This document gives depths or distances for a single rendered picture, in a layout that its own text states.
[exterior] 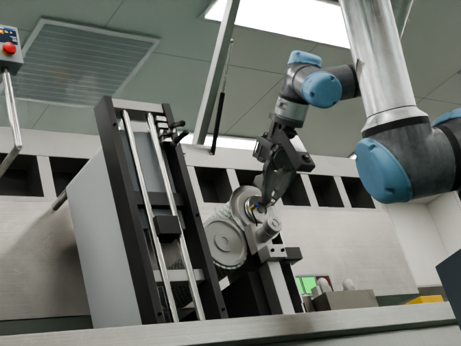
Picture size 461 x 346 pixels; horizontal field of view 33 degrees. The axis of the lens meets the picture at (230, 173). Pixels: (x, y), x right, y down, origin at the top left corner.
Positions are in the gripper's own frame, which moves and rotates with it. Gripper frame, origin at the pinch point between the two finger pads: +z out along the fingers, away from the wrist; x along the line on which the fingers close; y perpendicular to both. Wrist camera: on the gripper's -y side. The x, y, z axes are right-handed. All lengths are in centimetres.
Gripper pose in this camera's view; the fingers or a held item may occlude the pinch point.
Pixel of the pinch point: (271, 201)
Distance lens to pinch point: 184.9
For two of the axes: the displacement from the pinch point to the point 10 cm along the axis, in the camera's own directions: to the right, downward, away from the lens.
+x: -7.9, -0.5, -6.1
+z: -2.5, 9.3, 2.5
